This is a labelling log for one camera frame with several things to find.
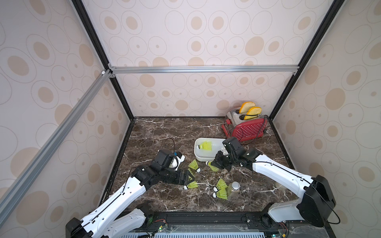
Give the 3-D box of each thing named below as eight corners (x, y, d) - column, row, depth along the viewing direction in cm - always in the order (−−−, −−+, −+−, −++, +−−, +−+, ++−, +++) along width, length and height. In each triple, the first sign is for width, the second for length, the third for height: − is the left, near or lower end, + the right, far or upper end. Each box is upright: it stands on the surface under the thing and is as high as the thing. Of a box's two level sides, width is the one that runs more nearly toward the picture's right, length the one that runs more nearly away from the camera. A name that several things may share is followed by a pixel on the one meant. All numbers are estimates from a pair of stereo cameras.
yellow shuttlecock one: (212, 199, 82) (213, 197, 79) (212, 190, 86) (212, 188, 83) (227, 199, 82) (228, 197, 79) (226, 190, 85) (227, 188, 83)
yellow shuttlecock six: (195, 176, 91) (195, 172, 87) (188, 166, 95) (188, 163, 91) (201, 171, 93) (202, 168, 89) (195, 162, 97) (195, 159, 93)
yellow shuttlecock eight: (216, 195, 84) (217, 192, 80) (210, 186, 87) (211, 183, 83) (226, 188, 86) (227, 185, 82) (220, 180, 89) (221, 177, 85)
